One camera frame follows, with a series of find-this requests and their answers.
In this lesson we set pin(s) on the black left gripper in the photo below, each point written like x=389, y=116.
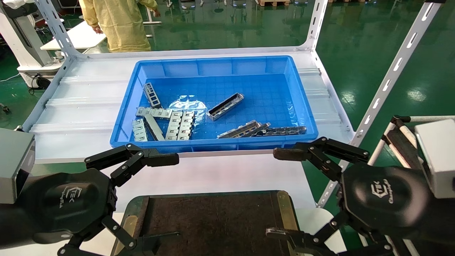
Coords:
x=67, y=202

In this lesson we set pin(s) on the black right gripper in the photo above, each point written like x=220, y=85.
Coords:
x=384, y=199

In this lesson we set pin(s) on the silver metal channel part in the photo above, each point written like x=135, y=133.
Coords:
x=225, y=107

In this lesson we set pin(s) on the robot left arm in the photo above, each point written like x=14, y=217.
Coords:
x=10, y=227

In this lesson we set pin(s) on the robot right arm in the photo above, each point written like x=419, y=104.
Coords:
x=440, y=227

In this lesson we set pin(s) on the black flat container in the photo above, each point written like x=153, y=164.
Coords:
x=213, y=220

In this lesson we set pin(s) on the white metal shelf rack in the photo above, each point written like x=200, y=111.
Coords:
x=89, y=99

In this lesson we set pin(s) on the clear plastic bag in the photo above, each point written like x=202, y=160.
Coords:
x=188, y=105

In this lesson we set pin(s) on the blue plastic bin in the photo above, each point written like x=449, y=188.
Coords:
x=266, y=92

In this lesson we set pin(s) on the white background table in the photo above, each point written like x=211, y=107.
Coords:
x=81, y=35

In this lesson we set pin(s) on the person in yellow coat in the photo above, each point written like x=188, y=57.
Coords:
x=121, y=25

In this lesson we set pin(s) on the white robot column base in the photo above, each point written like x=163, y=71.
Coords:
x=21, y=39

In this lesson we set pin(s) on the wooden pallet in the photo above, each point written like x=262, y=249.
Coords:
x=273, y=3

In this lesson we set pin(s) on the silver sheet metal bracket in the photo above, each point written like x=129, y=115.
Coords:
x=153, y=112
x=262, y=126
x=187, y=125
x=139, y=129
x=237, y=130
x=174, y=125

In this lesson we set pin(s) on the long grey metal bracket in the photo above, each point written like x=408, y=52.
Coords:
x=154, y=128

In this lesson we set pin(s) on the dark sheet metal bracket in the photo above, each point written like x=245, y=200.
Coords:
x=284, y=131

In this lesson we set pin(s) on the white tube frame cart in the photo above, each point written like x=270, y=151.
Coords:
x=401, y=145

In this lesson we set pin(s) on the windowed silver metal bracket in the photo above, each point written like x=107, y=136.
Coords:
x=152, y=95

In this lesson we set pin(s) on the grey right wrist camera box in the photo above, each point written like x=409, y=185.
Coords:
x=439, y=160

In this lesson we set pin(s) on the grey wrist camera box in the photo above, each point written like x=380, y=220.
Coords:
x=439, y=160
x=14, y=163

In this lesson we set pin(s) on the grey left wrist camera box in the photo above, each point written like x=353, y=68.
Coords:
x=14, y=163

